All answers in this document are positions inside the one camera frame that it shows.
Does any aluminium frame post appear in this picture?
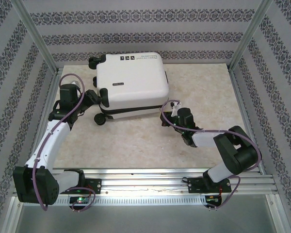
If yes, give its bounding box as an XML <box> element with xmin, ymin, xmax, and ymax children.
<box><xmin>12</xmin><ymin>0</ymin><xmax>60</xmax><ymax>75</ymax></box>
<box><xmin>228</xmin><ymin>0</ymin><xmax>276</xmax><ymax>72</ymax></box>

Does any grey metal panel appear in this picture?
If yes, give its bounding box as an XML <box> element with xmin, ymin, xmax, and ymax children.
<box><xmin>12</xmin><ymin>205</ymin><xmax>281</xmax><ymax>233</ymax></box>

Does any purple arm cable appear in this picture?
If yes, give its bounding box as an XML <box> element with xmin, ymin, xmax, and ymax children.
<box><xmin>161</xmin><ymin>99</ymin><xmax>262</xmax><ymax>211</ymax></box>
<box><xmin>32</xmin><ymin>73</ymin><xmax>96</xmax><ymax>214</ymax></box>

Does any white hard-shell suitcase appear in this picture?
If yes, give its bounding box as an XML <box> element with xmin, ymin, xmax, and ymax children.
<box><xmin>88</xmin><ymin>52</ymin><xmax>170</xmax><ymax>126</ymax></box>

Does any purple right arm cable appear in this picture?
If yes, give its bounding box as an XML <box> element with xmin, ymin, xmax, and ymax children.
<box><xmin>161</xmin><ymin>99</ymin><xmax>262</xmax><ymax>211</ymax></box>

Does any aluminium cross rail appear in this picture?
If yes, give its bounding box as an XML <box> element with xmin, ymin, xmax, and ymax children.
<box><xmin>13</xmin><ymin>167</ymin><xmax>279</xmax><ymax>196</ymax></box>

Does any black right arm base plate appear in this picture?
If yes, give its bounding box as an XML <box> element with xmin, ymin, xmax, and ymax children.
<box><xmin>188</xmin><ymin>176</ymin><xmax>232</xmax><ymax>194</ymax></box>

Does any aluminium side rail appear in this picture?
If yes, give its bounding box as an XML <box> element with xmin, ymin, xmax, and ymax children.
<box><xmin>25</xmin><ymin>67</ymin><xmax>64</xmax><ymax>177</ymax></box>

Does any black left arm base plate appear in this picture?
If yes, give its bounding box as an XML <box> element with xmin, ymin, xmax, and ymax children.
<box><xmin>58</xmin><ymin>178</ymin><xmax>102</xmax><ymax>195</ymax></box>

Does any slotted white cable duct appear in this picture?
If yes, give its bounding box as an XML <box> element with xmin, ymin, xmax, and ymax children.
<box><xmin>23</xmin><ymin>196</ymin><xmax>207</xmax><ymax>206</ymax></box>

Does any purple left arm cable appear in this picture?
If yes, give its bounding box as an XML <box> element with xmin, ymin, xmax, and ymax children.
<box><xmin>32</xmin><ymin>73</ymin><xmax>96</xmax><ymax>214</ymax></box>

